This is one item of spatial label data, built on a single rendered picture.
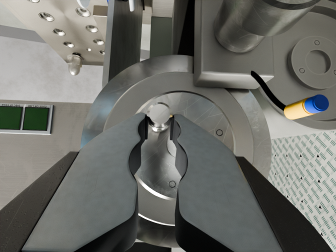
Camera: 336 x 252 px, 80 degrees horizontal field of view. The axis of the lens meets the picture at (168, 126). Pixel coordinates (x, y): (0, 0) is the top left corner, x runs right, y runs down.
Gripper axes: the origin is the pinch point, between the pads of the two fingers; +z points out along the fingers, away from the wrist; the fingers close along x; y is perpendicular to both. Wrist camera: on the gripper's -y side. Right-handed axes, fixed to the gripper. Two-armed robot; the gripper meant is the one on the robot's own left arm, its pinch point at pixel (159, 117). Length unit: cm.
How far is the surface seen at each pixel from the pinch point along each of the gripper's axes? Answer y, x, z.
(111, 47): -2.1, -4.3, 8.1
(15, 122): 20.1, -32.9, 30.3
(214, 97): 0.4, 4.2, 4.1
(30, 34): 34, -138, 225
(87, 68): 64, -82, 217
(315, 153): 9.0, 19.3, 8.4
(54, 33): 0.9, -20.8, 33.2
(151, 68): -1.1, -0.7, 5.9
